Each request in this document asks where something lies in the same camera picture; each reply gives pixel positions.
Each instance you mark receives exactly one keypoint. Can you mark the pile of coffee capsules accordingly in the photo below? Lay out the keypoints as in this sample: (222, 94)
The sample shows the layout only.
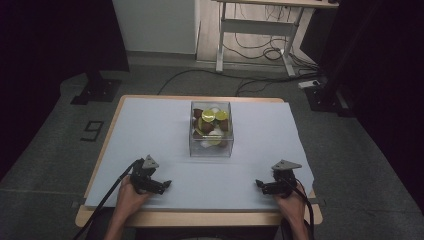
(208, 126)

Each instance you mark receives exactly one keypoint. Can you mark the person's left hand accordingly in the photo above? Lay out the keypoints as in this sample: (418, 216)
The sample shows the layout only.
(126, 200)

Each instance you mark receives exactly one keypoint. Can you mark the white power strip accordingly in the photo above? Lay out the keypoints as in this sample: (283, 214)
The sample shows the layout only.
(308, 84)

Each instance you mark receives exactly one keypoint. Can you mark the white metal desk frame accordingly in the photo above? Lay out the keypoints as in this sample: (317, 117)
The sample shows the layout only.
(256, 27)

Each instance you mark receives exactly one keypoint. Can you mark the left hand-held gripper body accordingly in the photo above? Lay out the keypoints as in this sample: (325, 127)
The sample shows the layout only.
(143, 176)

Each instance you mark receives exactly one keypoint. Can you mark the clear plastic box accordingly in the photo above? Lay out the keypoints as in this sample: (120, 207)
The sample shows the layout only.
(211, 151)

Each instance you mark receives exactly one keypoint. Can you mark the white cabinet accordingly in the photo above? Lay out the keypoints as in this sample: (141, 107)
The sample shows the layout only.
(153, 25)

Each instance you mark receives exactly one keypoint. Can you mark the wooden table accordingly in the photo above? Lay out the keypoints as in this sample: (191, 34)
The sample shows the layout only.
(200, 218)

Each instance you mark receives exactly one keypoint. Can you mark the black stand base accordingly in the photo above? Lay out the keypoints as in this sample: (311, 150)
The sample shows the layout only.
(328, 98)
(98, 90)

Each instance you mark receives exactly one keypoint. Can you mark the black curtain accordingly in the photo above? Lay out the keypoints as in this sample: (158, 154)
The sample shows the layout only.
(43, 50)
(383, 66)

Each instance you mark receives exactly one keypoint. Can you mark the person's right hand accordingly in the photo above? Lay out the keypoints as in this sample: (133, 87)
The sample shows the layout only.
(293, 205)

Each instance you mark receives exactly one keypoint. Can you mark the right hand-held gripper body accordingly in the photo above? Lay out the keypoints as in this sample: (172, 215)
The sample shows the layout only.
(283, 183)

